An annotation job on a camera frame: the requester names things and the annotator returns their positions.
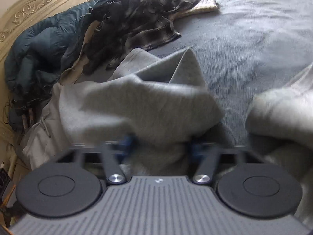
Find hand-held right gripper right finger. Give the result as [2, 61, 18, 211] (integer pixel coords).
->
[187, 137, 266, 185]

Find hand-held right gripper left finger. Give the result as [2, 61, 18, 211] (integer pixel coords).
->
[55, 135, 136, 185]

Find grey hoodie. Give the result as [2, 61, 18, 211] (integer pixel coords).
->
[22, 48, 313, 228]

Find beige jacket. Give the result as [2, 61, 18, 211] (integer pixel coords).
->
[60, 20, 103, 85]

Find black jacket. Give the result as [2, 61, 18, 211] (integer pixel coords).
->
[83, 0, 172, 74]

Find plaid shirt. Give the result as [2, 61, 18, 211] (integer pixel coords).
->
[130, 0, 206, 52]

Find cream knit sweater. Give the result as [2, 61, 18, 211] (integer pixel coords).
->
[171, 0, 219, 21]

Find cream carved headboard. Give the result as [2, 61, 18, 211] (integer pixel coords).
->
[0, 0, 98, 152]

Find black cables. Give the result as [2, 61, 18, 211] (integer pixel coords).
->
[4, 98, 17, 128]

